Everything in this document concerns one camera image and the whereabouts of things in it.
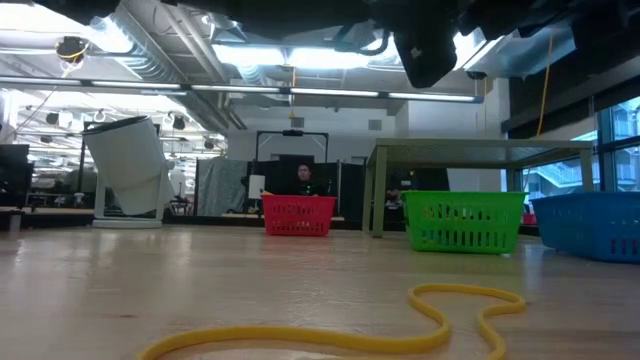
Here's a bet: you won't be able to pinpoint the long ceiling light bar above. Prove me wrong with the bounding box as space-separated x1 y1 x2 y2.
0 74 485 104

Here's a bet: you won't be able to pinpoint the black partition panels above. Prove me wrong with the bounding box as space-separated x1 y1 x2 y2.
248 153 369 222

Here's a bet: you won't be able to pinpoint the green plastic basket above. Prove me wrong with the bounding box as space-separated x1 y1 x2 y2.
399 189 529 256

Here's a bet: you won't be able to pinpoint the yellow hanging power cord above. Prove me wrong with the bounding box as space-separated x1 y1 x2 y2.
288 64 300 120
536 34 556 137

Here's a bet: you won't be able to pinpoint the black monitor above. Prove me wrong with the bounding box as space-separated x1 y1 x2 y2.
0 143 32 195

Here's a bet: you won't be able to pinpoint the red plastic basket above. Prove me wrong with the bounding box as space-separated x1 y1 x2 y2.
260 194 338 238

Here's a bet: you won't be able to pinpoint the gray hanging cloth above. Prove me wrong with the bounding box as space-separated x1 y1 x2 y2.
195 156 250 218

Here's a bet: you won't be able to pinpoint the white sign board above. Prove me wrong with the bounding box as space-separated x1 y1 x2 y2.
247 173 267 200

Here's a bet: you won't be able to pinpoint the black ceiling cord reel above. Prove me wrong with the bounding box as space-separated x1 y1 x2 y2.
54 35 92 79

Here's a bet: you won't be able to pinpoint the yellow rubber band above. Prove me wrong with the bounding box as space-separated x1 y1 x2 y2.
136 282 528 360

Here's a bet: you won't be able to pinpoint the blue plastic basket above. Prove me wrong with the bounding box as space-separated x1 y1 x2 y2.
529 191 640 265

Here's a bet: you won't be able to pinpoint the white tilted bin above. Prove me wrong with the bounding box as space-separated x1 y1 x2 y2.
81 115 177 230

